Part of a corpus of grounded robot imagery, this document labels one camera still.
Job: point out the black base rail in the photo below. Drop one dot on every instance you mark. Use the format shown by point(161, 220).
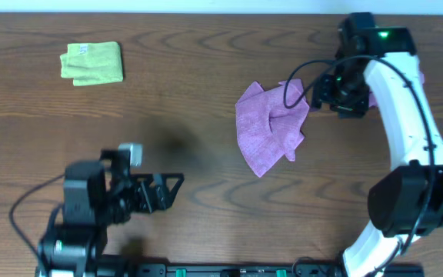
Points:
point(160, 270)

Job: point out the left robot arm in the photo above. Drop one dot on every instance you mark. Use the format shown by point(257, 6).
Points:
point(95, 197)

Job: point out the folded green cloth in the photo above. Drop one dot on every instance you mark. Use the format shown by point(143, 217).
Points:
point(92, 63)

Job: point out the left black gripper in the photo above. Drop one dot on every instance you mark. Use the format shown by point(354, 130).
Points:
point(138, 193)

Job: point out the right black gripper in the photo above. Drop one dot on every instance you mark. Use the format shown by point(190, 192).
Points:
point(321, 95)

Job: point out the purple microfiber cloth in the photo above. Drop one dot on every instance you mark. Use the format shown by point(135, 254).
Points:
point(266, 129)

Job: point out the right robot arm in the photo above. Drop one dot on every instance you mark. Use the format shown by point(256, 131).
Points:
point(381, 64)

